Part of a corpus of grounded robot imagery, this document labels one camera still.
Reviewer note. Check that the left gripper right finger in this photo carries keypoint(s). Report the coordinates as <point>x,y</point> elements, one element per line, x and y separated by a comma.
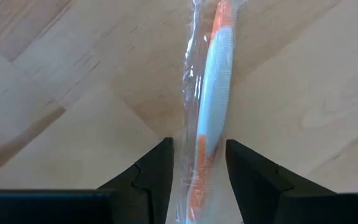
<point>291,205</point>

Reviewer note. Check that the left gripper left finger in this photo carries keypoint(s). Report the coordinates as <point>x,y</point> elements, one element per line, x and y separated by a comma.
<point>104,205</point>

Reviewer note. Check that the orange white toothbrush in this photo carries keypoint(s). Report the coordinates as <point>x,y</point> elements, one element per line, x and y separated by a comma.
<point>216,93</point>

